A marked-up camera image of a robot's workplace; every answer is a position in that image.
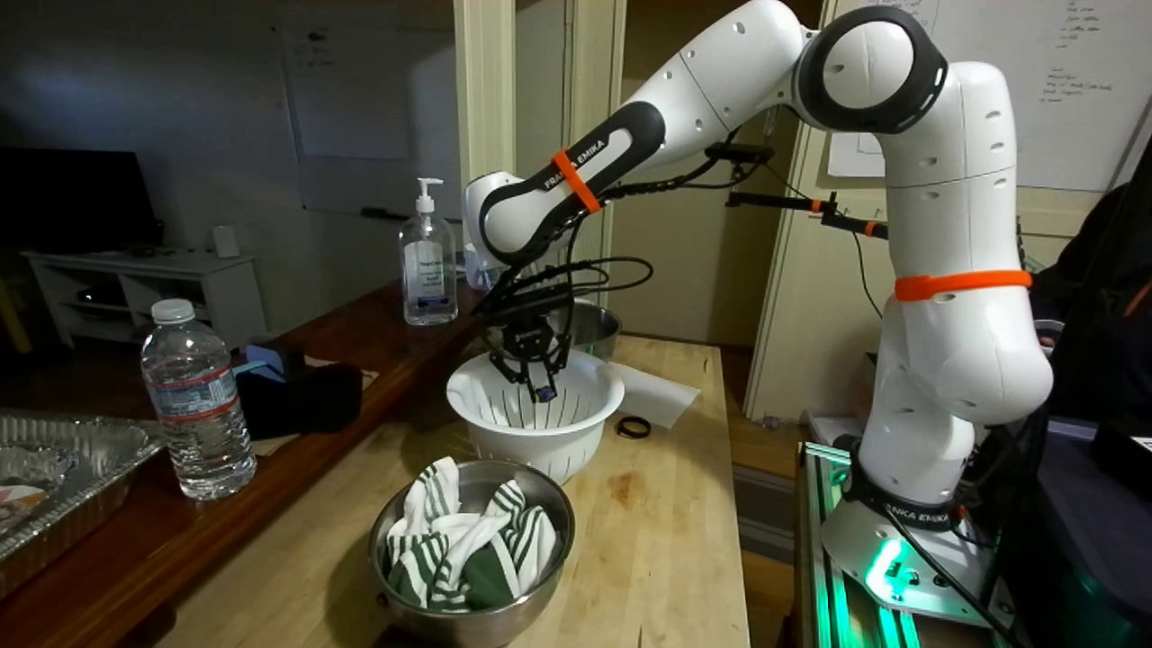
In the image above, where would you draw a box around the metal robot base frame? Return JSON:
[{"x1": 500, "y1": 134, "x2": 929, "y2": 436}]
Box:
[{"x1": 797, "y1": 442, "x2": 1023, "y2": 648}]

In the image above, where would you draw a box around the white paper sheet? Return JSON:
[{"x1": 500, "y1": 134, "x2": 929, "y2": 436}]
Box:
[{"x1": 611, "y1": 364, "x2": 695, "y2": 428}]

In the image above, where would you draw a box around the black cloth bundle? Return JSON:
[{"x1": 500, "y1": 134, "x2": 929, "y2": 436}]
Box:
[{"x1": 233, "y1": 351, "x2": 364, "y2": 437}]

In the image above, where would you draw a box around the white tv stand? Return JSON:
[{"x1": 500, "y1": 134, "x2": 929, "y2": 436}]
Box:
[{"x1": 27, "y1": 250, "x2": 266, "y2": 344}]

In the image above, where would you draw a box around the clear plastic water bottle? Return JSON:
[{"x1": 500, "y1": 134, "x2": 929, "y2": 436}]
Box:
[{"x1": 141, "y1": 297, "x2": 255, "y2": 499}]

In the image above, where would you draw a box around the steel bowl at back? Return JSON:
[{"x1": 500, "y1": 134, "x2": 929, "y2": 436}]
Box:
[{"x1": 568, "y1": 302, "x2": 617, "y2": 361}]

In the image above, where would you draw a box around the white plastic colander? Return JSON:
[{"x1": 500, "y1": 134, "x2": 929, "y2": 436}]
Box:
[{"x1": 447, "y1": 349, "x2": 625, "y2": 483}]

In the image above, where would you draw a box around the blue plastic item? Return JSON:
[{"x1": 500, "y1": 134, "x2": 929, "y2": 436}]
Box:
[{"x1": 238, "y1": 344, "x2": 286, "y2": 381}]

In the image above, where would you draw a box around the black camera arm with clamps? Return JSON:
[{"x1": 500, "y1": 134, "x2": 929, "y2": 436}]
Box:
[{"x1": 706, "y1": 140, "x2": 890, "y2": 238}]

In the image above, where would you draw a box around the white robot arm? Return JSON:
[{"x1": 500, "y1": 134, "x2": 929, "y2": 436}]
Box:
[{"x1": 463, "y1": 0, "x2": 1052, "y2": 512}]

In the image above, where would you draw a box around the hand sanitizer pump bottle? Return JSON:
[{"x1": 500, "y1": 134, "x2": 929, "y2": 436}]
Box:
[{"x1": 398, "y1": 177, "x2": 455, "y2": 328}]

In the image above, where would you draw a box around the steel bowl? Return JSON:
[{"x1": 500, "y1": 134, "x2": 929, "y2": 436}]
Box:
[
  {"x1": 370, "y1": 455, "x2": 577, "y2": 648},
  {"x1": 568, "y1": 302, "x2": 617, "y2": 361}
]

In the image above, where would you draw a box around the steel bowl near front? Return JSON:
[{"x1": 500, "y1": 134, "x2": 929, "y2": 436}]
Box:
[{"x1": 370, "y1": 455, "x2": 577, "y2": 648}]

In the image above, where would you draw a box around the green white striped cloth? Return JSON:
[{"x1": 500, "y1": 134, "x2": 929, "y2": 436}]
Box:
[{"x1": 385, "y1": 455, "x2": 557, "y2": 610}]

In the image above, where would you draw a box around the aluminium foil tray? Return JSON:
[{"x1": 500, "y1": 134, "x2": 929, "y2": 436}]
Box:
[{"x1": 0, "y1": 409, "x2": 157, "y2": 557}]

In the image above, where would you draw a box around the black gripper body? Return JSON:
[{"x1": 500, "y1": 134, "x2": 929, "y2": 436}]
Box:
[{"x1": 485, "y1": 309, "x2": 568, "y2": 387}]

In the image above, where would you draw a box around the black television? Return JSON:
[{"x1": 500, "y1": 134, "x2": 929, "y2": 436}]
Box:
[{"x1": 0, "y1": 147, "x2": 161, "y2": 250}]

